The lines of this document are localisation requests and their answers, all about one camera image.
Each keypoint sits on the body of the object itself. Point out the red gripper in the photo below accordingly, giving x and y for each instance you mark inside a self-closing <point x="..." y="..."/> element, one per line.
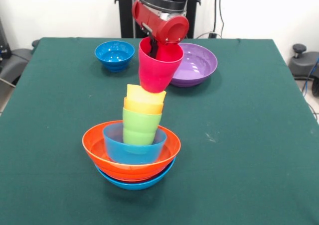
<point x="159" y="26"/>

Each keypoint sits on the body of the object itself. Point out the pink plastic cup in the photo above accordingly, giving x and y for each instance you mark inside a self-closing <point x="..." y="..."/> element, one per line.
<point x="155" y="70"/>

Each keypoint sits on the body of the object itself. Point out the yellow plastic cup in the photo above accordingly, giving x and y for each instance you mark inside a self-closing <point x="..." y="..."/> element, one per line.
<point x="145" y="96"/>

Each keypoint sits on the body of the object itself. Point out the orange plastic cup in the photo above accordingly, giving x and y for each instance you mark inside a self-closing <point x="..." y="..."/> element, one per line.
<point x="143" y="108"/>

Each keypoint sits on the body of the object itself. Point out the green plastic cup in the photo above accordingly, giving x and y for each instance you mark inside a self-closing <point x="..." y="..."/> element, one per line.
<point x="140" y="130"/>

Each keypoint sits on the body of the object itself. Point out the small light blue bowl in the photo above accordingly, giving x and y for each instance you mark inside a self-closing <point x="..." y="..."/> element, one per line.
<point x="132" y="155"/>

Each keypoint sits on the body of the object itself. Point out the wide orange-red bowl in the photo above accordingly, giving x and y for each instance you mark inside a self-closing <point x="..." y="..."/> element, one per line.
<point x="132" y="170"/>

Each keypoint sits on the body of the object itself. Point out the small orange-red bowl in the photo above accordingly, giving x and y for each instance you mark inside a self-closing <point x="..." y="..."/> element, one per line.
<point x="134" y="182"/>

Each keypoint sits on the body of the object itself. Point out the large light blue bowl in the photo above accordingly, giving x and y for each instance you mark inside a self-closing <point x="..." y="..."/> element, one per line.
<point x="134" y="186"/>

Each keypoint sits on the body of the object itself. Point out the small dark blue bowl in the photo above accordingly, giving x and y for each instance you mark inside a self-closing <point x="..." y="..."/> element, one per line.
<point x="114" y="55"/>

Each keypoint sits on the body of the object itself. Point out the purple plastic bowl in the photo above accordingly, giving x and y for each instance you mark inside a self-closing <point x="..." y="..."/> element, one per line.
<point x="197" y="68"/>

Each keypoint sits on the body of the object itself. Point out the black equipment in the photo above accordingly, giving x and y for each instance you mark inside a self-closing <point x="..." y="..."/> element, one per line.
<point x="3" y="40"/>

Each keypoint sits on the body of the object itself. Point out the dark green tablecloth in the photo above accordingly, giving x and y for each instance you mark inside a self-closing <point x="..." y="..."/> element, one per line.
<point x="49" y="160"/>

